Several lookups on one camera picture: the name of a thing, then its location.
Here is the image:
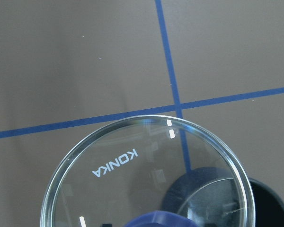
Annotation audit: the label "dark blue saucepan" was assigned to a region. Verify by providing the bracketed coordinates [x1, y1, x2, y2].
[161, 167, 284, 227]

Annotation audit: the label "glass lid with blue knob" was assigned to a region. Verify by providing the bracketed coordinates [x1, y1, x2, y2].
[40, 115, 256, 227]

